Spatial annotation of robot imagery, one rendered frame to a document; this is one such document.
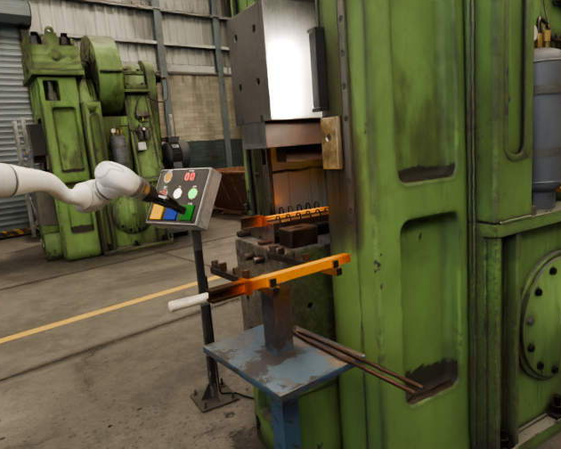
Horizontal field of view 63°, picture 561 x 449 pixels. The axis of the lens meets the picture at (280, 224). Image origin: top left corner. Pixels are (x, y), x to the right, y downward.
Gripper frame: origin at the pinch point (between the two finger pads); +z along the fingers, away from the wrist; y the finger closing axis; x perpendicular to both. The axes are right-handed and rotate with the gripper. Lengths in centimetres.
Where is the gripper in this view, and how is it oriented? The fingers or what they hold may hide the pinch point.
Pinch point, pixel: (178, 208)
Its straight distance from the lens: 208.1
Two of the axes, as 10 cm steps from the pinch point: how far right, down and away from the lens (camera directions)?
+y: 8.1, 0.4, -5.8
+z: 5.4, 3.3, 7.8
